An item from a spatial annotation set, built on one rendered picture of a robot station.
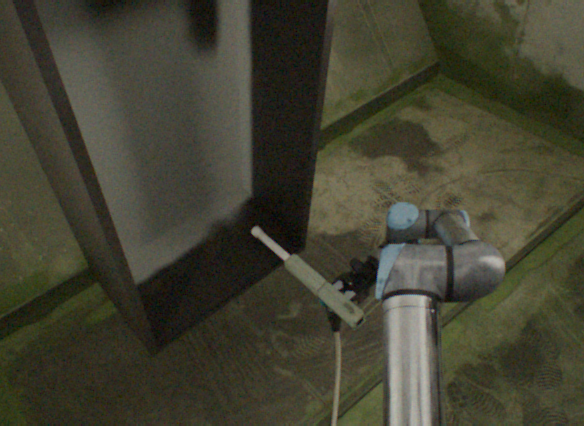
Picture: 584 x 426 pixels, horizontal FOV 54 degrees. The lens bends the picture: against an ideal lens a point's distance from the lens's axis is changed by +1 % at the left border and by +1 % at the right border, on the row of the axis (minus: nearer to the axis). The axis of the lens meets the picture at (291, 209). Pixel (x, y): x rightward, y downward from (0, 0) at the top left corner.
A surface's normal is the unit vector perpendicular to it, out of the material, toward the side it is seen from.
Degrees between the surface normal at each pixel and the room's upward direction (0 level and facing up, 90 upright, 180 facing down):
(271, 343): 0
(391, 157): 0
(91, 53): 101
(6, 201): 57
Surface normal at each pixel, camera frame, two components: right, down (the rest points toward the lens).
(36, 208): 0.48, 0.04
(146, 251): 0.05, -0.59
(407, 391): -0.37, -0.50
